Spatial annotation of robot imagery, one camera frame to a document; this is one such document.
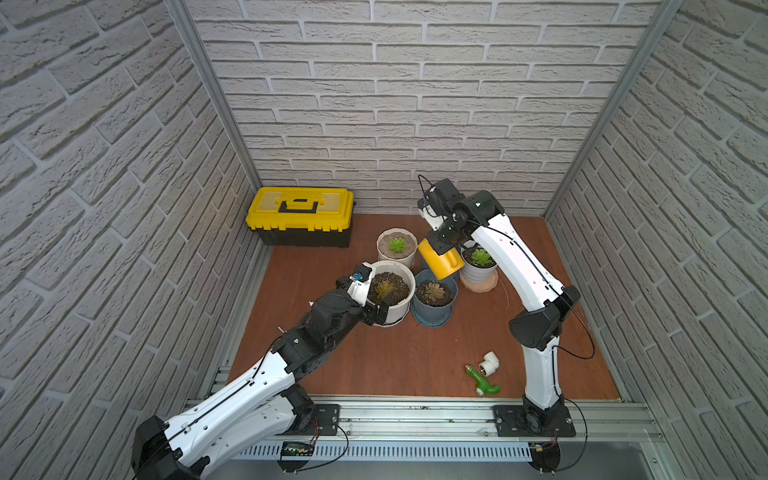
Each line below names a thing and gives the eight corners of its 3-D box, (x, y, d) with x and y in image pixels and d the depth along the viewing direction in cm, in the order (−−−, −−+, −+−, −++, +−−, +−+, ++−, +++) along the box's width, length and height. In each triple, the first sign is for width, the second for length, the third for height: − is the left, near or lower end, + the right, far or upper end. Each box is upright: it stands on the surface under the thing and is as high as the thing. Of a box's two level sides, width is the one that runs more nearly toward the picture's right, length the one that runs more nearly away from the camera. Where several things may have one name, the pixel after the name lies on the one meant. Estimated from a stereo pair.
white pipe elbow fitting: (476, 369, 83) (478, 367, 82) (486, 351, 87) (488, 348, 85) (491, 379, 82) (493, 377, 80) (501, 360, 85) (503, 358, 83)
